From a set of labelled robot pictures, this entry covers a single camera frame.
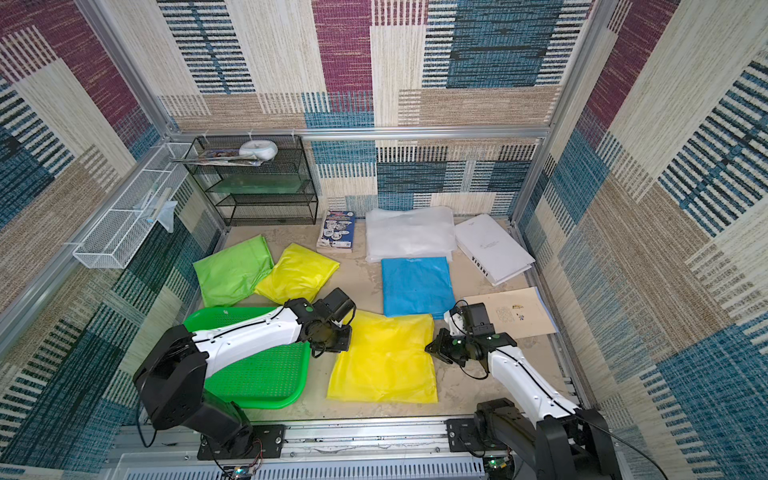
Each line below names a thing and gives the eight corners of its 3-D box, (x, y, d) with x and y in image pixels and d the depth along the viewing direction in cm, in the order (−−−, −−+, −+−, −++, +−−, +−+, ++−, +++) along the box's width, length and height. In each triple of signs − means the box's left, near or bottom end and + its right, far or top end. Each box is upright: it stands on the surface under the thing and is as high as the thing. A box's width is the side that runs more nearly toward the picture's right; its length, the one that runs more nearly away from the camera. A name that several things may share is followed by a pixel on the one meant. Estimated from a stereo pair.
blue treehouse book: (319, 248, 113) (318, 244, 111) (325, 214, 124) (324, 210, 122) (352, 248, 112) (352, 244, 111) (355, 214, 124) (355, 210, 122)
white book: (494, 286, 102) (497, 281, 100) (447, 233, 117) (448, 227, 115) (534, 265, 107) (538, 260, 105) (484, 217, 123) (486, 212, 120)
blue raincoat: (381, 319, 96) (381, 315, 94) (382, 261, 111) (382, 256, 108) (455, 319, 96) (457, 315, 94) (446, 261, 110) (447, 256, 108)
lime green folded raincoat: (209, 314, 97) (204, 309, 95) (197, 262, 110) (193, 257, 108) (283, 282, 105) (280, 276, 102) (264, 237, 118) (261, 231, 115)
